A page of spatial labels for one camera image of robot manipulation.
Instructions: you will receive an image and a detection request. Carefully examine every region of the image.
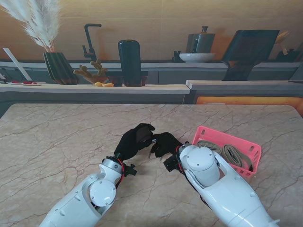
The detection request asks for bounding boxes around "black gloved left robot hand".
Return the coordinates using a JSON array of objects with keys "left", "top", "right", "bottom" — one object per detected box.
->
[{"left": 113, "top": 123, "right": 157, "bottom": 161}]

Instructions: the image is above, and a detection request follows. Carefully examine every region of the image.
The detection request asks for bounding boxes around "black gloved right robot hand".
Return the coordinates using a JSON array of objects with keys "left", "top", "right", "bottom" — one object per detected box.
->
[{"left": 151, "top": 131, "right": 184, "bottom": 158}]

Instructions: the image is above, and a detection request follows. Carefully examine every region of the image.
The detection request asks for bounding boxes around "dark brown woven belt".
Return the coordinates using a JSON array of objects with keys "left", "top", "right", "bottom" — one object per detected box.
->
[{"left": 135, "top": 126, "right": 152, "bottom": 143}]

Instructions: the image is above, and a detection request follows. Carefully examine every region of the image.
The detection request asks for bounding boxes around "pink plastic storage basket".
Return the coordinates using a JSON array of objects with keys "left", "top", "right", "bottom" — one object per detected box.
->
[{"left": 191, "top": 126, "right": 262, "bottom": 177}]

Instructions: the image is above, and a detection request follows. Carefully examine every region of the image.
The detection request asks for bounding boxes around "grey kitchen counter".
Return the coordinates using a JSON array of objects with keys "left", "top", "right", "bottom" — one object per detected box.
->
[{"left": 0, "top": 58, "right": 303, "bottom": 112}]

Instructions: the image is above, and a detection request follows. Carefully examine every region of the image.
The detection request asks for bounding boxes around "dark blue rounded container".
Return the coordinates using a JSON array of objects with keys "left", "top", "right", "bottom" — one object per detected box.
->
[{"left": 117, "top": 39, "right": 142, "bottom": 84}]

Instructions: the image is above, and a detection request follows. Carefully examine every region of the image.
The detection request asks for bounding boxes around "yellow brown cactus plant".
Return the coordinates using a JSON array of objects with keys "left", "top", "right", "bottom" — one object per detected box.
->
[{"left": 72, "top": 58, "right": 109, "bottom": 85}]

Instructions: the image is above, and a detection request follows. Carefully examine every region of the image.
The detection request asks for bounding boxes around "small black holder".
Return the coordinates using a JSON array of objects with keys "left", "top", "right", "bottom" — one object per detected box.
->
[{"left": 172, "top": 50, "right": 185, "bottom": 62}]

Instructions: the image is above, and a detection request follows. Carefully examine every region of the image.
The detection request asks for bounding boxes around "white ceramic bowl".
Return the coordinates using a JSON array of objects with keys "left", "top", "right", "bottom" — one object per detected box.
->
[{"left": 179, "top": 52, "right": 216, "bottom": 63}]

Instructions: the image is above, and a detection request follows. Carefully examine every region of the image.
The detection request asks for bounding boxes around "dark ribbed vase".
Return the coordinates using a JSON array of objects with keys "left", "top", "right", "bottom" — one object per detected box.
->
[{"left": 43, "top": 52, "right": 80, "bottom": 85}]

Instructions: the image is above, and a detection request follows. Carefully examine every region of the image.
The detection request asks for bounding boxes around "grey lidded jar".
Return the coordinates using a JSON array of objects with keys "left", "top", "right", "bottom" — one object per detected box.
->
[{"left": 186, "top": 26, "right": 216, "bottom": 54}]

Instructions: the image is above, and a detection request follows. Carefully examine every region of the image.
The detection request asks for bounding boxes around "black kitchen faucet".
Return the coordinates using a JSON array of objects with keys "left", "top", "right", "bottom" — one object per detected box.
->
[{"left": 82, "top": 23, "right": 102, "bottom": 61}]

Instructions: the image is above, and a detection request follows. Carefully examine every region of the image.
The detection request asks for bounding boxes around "plate with red slices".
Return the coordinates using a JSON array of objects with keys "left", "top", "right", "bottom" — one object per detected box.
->
[{"left": 6, "top": 80, "right": 42, "bottom": 86}]

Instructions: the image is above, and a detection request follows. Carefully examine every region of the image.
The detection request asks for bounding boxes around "dark angled range hood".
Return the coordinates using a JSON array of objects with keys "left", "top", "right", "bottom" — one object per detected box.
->
[{"left": 222, "top": 29, "right": 280, "bottom": 81}]

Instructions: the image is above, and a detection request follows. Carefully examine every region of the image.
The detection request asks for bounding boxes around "white leaning board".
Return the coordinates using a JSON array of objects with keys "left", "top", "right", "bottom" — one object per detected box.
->
[{"left": 2, "top": 47, "right": 33, "bottom": 81}]

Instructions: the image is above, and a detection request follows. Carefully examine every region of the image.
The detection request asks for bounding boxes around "white pampas grass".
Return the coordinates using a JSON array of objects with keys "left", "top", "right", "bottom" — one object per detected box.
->
[{"left": 0, "top": 0, "right": 61, "bottom": 52}]

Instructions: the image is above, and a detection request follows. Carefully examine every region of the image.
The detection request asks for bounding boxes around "dark utensil holder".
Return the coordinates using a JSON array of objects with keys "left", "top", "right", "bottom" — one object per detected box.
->
[{"left": 276, "top": 48, "right": 302, "bottom": 62}]

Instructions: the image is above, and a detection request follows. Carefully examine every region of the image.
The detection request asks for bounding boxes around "yellow kitchen utensil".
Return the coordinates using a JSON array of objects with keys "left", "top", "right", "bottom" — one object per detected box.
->
[{"left": 275, "top": 30, "right": 290, "bottom": 54}]

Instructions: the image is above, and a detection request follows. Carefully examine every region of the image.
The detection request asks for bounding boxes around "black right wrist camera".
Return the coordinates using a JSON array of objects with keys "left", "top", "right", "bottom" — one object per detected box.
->
[{"left": 164, "top": 156, "right": 179, "bottom": 173}]

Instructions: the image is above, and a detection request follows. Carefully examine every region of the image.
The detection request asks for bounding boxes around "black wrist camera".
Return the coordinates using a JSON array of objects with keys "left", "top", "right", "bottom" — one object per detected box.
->
[
  {"left": 164, "top": 156, "right": 179, "bottom": 173},
  {"left": 123, "top": 163, "right": 138, "bottom": 177}
]

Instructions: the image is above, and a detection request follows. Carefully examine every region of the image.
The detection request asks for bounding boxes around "red black right arm cable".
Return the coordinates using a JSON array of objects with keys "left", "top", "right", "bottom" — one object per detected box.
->
[{"left": 175, "top": 146, "right": 187, "bottom": 177}]

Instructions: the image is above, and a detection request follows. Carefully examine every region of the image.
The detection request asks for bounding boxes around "red black arm cable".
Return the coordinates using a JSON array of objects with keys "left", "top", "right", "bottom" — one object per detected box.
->
[
  {"left": 115, "top": 157, "right": 125, "bottom": 189},
  {"left": 175, "top": 146, "right": 187, "bottom": 177}
]

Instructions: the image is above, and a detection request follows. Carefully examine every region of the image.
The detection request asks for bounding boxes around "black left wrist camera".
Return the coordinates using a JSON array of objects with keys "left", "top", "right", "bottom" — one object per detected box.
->
[{"left": 123, "top": 163, "right": 138, "bottom": 177}]

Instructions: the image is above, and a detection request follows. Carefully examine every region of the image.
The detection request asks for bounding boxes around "red black left arm cable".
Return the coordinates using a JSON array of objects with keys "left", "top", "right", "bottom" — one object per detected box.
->
[{"left": 115, "top": 157, "right": 125, "bottom": 189}]

